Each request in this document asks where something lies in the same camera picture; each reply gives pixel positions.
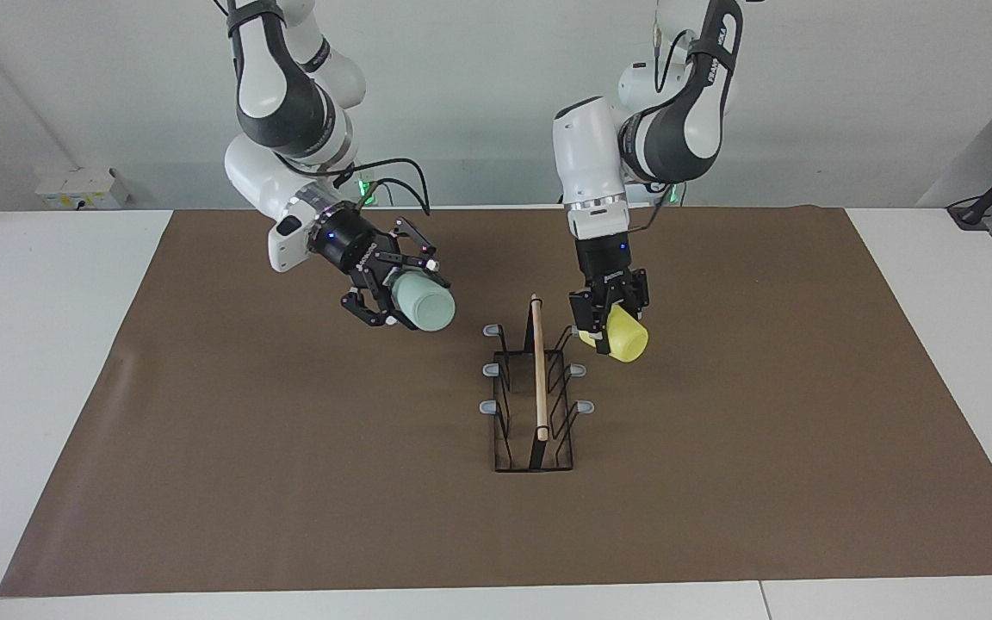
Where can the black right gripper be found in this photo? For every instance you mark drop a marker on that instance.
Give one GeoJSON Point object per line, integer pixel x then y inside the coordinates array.
{"type": "Point", "coordinates": [354, 250]}

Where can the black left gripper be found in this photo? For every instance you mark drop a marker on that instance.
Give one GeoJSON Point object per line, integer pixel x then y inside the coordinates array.
{"type": "Point", "coordinates": [606, 267]}

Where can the yellow plastic cup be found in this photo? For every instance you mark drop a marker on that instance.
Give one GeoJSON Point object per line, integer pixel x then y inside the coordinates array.
{"type": "Point", "coordinates": [627, 340]}

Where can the pale green plastic cup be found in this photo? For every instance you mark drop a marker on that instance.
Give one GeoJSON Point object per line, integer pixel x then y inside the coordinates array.
{"type": "Point", "coordinates": [427, 306]}

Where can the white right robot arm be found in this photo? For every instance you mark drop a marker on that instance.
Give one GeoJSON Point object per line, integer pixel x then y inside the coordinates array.
{"type": "Point", "coordinates": [272, 86]}

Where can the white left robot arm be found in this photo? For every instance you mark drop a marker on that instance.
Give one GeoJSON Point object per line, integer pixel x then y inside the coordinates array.
{"type": "Point", "coordinates": [586, 155]}

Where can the brown table mat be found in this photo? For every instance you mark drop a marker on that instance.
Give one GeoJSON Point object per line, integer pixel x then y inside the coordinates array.
{"type": "Point", "coordinates": [289, 499]}

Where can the white power strip box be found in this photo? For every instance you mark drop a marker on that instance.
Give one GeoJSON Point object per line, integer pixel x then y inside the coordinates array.
{"type": "Point", "coordinates": [83, 189]}

